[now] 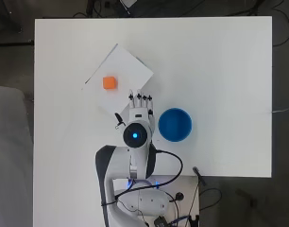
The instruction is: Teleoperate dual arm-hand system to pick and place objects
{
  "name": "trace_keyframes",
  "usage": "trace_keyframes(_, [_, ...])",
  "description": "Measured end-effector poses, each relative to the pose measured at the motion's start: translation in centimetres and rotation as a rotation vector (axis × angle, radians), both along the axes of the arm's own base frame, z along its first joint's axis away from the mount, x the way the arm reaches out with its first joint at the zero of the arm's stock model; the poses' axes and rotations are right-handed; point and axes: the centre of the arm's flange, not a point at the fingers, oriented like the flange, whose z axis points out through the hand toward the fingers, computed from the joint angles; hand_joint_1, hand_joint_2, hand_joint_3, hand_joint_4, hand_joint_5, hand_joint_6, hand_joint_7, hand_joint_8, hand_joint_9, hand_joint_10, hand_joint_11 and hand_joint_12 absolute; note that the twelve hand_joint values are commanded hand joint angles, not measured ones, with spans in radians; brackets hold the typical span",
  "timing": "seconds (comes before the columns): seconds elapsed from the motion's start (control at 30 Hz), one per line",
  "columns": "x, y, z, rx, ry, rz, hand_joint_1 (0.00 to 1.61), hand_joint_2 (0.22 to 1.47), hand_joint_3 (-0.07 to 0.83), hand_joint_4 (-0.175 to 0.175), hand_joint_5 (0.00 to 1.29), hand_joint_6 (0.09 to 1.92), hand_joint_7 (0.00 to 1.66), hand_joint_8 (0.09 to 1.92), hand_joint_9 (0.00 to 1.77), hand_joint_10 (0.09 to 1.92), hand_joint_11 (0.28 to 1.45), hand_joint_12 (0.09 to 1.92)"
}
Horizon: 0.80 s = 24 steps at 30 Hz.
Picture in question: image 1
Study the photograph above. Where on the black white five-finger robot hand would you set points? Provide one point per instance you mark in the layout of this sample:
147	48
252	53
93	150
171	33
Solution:
139	113

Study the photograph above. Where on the orange cube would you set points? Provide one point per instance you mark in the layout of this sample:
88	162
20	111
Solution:
109	83

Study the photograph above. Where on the white seven-joint robot arm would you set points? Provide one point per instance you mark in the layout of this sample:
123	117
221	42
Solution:
119	160

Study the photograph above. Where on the blue round tub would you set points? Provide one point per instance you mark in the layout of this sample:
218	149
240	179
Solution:
175	125

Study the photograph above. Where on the white paper sheet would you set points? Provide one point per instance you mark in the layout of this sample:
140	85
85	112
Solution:
119	75

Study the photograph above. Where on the black round plug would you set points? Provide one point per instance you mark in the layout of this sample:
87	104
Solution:
179	196

